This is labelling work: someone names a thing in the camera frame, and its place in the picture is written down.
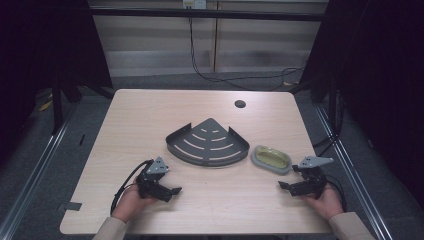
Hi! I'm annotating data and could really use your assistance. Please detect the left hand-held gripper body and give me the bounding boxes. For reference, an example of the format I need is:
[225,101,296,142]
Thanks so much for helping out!
[135,156,170,200]

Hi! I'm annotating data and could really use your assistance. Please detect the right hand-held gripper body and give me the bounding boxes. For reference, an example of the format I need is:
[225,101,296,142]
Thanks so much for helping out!
[291,155,335,200]

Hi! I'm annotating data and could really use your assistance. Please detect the person's right hand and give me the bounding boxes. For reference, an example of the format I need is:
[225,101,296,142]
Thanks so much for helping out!
[301,183,345,222]

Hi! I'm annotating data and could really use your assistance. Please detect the person's left hand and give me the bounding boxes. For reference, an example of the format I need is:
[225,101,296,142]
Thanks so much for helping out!
[111,182,159,224]

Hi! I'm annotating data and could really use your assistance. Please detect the grey soap dish yellow insert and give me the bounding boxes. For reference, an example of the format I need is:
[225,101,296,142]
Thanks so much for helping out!
[250,144,294,176]

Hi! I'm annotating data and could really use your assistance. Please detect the black metal corner shelf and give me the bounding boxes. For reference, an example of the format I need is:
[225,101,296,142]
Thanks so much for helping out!
[165,117,251,168]

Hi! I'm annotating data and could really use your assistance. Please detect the black stand leg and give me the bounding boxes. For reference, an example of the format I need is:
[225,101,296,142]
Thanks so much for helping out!
[51,84,65,136]
[327,76,338,134]

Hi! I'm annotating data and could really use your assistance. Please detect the grey tape strip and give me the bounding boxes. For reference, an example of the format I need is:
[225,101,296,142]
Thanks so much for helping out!
[57,201,83,213]

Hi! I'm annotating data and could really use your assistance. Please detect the dark curtain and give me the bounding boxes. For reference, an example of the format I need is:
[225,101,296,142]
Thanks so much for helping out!
[0,0,114,168]
[299,0,424,208]

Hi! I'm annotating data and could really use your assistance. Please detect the yellow floor scrap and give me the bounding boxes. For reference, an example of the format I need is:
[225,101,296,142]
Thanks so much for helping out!
[38,99,54,112]

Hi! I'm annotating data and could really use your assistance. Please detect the metal floor rail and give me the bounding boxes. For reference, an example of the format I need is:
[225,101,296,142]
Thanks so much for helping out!
[0,99,84,240]
[313,103,394,240]

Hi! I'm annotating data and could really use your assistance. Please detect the black wall cable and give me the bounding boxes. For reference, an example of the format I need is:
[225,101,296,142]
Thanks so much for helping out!
[187,16,306,92]

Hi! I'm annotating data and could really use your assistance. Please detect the black horizontal frame bar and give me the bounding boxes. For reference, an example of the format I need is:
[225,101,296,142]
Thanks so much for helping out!
[89,7,330,23]

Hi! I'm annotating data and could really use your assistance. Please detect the white wall power outlet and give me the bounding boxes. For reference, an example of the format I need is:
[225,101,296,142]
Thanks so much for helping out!
[181,0,208,10]

